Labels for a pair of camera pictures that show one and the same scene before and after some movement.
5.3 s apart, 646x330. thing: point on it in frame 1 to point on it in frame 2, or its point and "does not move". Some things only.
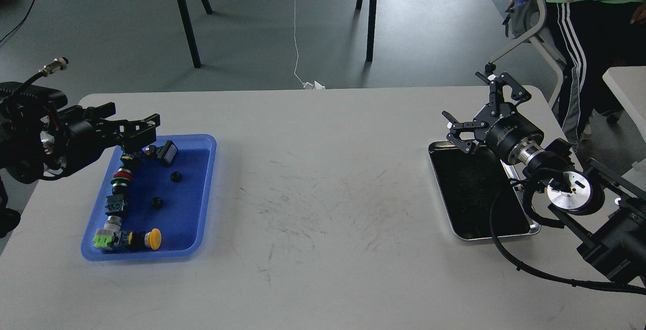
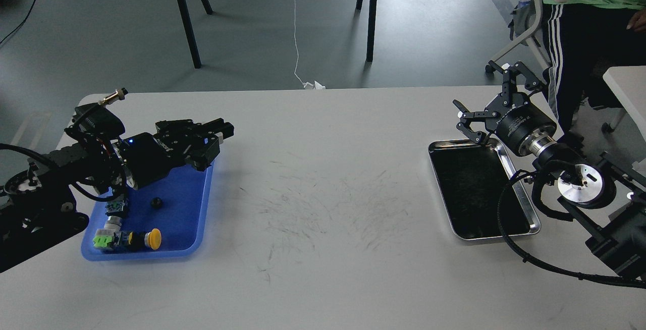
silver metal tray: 467,182 does not move
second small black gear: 157,202 does not move
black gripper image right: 503,133 to 527,129
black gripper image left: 82,137 to 147,155
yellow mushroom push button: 138,240 does not move
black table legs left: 193,47 does not move
